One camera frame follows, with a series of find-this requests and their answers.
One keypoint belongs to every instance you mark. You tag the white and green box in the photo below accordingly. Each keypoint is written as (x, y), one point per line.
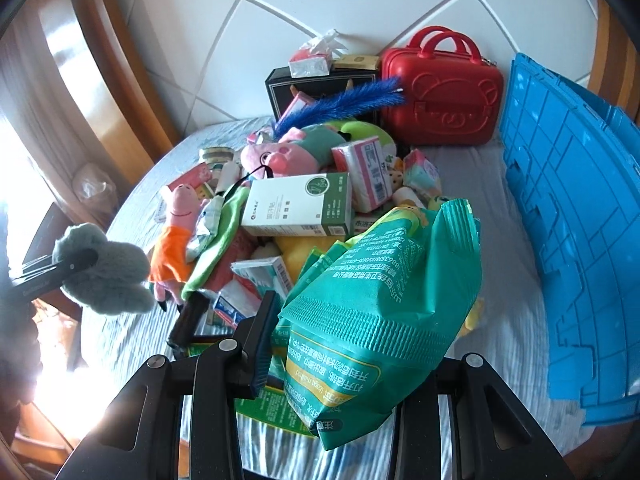
(290, 205)

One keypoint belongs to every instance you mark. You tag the red bear-embossed carry case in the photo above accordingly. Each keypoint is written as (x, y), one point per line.
(445, 100)

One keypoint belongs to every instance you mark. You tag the green cloth pink lining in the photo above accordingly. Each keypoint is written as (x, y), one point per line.
(220, 250)

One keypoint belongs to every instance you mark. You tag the glass jar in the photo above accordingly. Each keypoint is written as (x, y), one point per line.
(217, 155)

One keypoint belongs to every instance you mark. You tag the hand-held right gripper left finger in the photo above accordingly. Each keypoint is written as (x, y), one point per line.
(262, 350)

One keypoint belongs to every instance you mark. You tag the black gift box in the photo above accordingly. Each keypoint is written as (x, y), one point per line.
(280, 95)

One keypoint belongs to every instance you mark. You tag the pastel small tissue pack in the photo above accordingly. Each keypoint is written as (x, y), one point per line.
(422, 172)

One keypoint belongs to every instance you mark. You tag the pink labelled tissue pack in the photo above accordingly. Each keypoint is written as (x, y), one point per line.
(367, 170)

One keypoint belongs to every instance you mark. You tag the blue feather duster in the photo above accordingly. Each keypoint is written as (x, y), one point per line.
(345, 97)

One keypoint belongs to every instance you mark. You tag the pig plush orange dress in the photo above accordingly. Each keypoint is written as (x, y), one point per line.
(172, 250)

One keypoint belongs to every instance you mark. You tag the green snack bag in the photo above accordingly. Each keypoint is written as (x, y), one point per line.
(380, 310)

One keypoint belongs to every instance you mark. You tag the tan flat box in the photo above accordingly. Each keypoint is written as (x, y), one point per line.
(357, 61)

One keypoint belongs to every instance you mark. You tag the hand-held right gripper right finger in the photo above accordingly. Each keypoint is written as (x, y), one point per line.
(481, 375)

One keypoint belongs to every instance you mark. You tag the wooden frame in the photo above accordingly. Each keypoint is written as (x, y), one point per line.
(612, 50)
(120, 50)

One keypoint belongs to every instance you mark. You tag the green round plush toy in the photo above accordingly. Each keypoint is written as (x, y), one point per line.
(372, 135)

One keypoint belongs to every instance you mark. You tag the blue plastic crate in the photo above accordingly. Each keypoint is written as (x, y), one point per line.
(575, 220)

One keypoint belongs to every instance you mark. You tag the grey plush toy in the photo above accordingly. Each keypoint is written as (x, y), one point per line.
(115, 270)

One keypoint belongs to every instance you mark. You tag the pig plush teal dress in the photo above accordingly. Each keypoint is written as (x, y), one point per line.
(295, 147)

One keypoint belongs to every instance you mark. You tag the bin with plastic liner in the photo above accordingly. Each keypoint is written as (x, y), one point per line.
(92, 187)

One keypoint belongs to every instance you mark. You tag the white striped tissue pack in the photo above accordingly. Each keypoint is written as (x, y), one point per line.
(265, 272)

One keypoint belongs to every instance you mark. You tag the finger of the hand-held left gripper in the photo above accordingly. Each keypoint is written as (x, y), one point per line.
(70, 261)

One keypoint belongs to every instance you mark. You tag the red tissue pack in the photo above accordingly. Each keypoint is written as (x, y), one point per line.
(312, 62)

